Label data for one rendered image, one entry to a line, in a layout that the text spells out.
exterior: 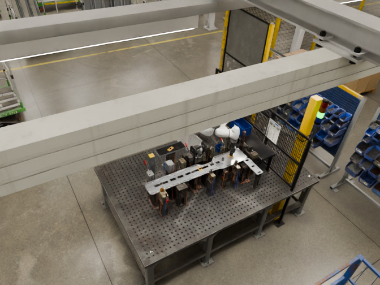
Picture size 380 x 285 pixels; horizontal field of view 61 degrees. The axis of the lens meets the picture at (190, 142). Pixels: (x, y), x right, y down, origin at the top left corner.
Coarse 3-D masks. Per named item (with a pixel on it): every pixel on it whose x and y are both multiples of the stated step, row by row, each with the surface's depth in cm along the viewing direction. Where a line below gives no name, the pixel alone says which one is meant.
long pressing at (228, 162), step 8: (240, 152) 426; (216, 160) 411; (224, 160) 412; (232, 160) 413; (240, 160) 414; (192, 168) 398; (208, 168) 400; (216, 168) 401; (168, 176) 385; (176, 176) 386; (184, 176) 387; (192, 176) 387; (152, 184) 374; (160, 184) 375; (168, 184) 376; (176, 184) 377; (152, 192) 365
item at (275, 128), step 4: (272, 120) 410; (268, 124) 419; (272, 124) 412; (276, 124) 405; (268, 128) 421; (272, 128) 414; (276, 128) 408; (280, 128) 400; (268, 132) 423; (272, 132) 416; (276, 132) 410; (268, 136) 426; (272, 136) 419; (276, 136) 412; (272, 140) 421; (276, 140) 414; (276, 144) 416
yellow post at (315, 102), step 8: (312, 96) 350; (312, 104) 350; (320, 104) 351; (312, 112) 354; (304, 120) 367; (312, 120) 363; (304, 128) 371; (296, 144) 389; (304, 144) 386; (296, 152) 393; (288, 168) 414; (280, 208) 463
